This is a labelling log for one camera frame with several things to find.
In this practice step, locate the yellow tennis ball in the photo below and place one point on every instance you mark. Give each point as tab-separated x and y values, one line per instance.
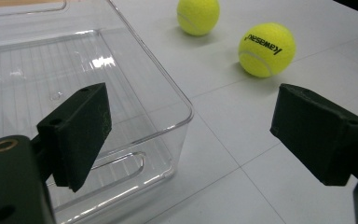
199	15
265	56

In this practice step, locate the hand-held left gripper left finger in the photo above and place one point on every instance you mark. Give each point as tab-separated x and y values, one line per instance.
77	137

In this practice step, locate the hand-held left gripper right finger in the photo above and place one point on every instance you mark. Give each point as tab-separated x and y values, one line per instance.
320	137

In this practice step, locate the clear plastic storage bin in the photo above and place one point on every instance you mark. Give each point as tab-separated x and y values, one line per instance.
155	99

